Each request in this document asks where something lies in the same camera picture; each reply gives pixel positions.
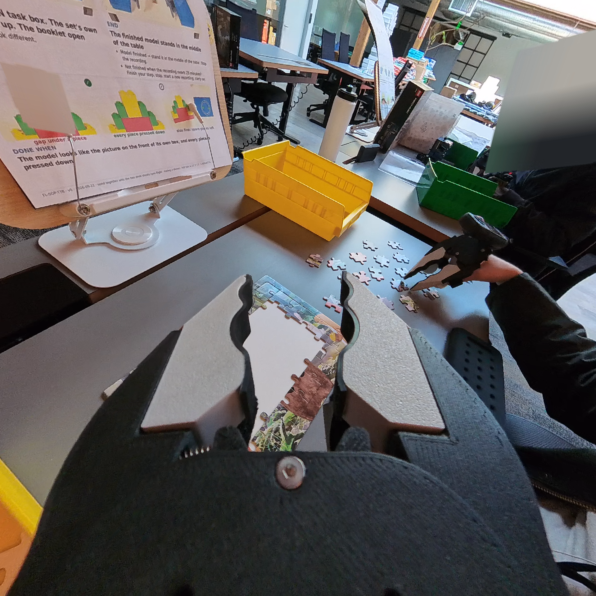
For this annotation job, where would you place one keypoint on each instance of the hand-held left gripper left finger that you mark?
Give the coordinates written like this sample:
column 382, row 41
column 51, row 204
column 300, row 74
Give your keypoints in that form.
column 195, row 372

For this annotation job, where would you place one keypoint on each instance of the jigsaw puzzle board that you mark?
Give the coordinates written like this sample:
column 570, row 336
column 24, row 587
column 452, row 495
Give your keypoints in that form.
column 279, row 335

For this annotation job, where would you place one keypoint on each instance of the puzzle pieces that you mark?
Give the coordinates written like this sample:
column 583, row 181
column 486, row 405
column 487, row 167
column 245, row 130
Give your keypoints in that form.
column 357, row 257

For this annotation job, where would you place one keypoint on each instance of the yellow plastic bin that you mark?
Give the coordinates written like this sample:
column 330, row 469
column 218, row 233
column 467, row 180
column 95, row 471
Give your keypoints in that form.
column 18, row 498
column 302, row 186

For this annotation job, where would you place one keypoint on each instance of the clear plastic sleeve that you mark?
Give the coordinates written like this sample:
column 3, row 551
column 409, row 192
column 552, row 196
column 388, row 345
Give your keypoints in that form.
column 400, row 170

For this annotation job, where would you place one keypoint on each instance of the white document holder stand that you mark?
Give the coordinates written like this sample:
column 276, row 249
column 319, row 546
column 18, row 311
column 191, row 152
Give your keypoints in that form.
column 135, row 235

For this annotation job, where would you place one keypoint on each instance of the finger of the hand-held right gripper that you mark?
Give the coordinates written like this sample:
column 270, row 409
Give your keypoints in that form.
column 437, row 278
column 430, row 260

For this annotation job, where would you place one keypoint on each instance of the white water bottle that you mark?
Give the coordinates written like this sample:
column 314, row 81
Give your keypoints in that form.
column 336, row 125

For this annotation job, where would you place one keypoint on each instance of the curved paper on stand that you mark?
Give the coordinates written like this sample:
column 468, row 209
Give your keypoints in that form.
column 384, row 70

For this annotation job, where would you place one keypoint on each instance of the black upright box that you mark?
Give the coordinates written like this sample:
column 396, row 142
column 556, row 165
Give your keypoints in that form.
column 227, row 37

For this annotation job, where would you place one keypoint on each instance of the person's right forearm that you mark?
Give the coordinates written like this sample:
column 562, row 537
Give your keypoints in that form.
column 549, row 349

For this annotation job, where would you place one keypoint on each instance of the black product box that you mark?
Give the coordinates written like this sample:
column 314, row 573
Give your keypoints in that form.
column 400, row 111

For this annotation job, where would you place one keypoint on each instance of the person's pale trousers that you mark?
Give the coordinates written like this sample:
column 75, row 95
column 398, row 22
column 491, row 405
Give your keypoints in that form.
column 572, row 535

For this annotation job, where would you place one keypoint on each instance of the grey desk with black legs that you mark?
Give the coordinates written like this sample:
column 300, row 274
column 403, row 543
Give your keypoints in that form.
column 279, row 53

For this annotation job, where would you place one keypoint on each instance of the person's right hand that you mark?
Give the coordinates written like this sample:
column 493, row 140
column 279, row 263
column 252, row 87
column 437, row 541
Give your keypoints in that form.
column 498, row 270

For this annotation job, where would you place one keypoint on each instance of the white document stand with instructions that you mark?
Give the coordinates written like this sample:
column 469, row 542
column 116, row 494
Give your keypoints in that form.
column 23, row 205

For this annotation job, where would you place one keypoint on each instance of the white paper sheet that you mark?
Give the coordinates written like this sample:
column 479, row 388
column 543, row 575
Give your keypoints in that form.
column 139, row 46

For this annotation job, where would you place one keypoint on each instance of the small black device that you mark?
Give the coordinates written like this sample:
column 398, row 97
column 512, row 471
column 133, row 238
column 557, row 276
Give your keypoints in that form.
column 370, row 152

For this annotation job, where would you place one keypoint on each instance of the green plastic bin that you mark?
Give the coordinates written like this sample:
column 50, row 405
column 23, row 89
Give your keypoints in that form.
column 461, row 195
column 461, row 156

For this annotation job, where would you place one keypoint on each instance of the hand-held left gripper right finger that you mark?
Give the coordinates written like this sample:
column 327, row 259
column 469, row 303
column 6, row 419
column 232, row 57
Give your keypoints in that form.
column 391, row 372

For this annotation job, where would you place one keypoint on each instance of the white patterned cardboard box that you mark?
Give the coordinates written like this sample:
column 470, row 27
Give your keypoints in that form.
column 433, row 121

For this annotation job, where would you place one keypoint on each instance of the person's black jacket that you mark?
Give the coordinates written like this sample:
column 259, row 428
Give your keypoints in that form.
column 558, row 475

